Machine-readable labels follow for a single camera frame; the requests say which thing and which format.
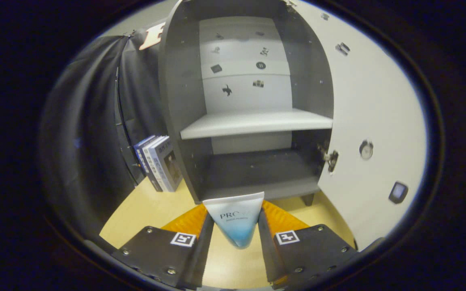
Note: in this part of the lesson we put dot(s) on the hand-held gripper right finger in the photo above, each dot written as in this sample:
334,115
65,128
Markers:
267,250

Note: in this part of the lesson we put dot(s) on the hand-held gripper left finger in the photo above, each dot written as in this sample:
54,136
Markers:
202,250

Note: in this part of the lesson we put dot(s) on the white and blue tube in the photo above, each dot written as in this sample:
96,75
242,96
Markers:
235,218

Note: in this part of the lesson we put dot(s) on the white cabinet door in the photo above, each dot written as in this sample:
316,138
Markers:
370,101

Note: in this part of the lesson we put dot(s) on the grey cover book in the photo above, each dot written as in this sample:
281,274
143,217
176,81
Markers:
168,165

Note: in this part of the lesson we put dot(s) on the metal door hinge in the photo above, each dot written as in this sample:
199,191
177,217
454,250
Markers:
332,158

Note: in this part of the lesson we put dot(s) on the dark blue book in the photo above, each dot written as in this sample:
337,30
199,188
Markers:
142,155

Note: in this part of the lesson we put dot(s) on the white cabinet shelf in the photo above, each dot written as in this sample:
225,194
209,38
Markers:
253,123

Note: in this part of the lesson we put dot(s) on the grey cabinet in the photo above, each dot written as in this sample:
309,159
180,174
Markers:
180,81

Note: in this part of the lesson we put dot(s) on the black backdrop cloth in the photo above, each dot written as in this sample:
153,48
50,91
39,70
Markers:
87,121

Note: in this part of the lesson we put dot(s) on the black binder clip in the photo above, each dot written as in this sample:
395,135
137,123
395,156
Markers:
130,33

